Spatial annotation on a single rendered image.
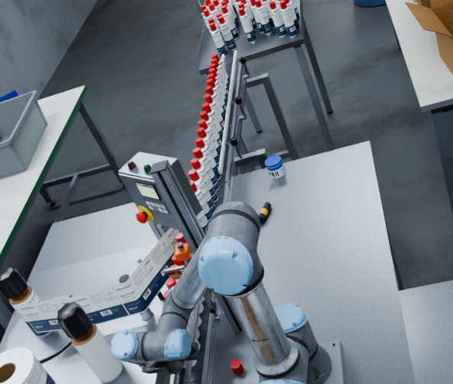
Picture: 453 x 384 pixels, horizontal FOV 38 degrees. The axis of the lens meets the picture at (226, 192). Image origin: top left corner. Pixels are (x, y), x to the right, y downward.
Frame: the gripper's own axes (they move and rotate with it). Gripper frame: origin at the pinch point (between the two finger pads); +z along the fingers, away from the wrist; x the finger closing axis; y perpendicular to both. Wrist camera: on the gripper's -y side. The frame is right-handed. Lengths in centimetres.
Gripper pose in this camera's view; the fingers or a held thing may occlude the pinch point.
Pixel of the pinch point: (183, 361)
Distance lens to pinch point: 203.0
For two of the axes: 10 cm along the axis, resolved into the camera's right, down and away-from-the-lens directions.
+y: -9.4, 2.4, 2.6
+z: 3.4, 3.6, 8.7
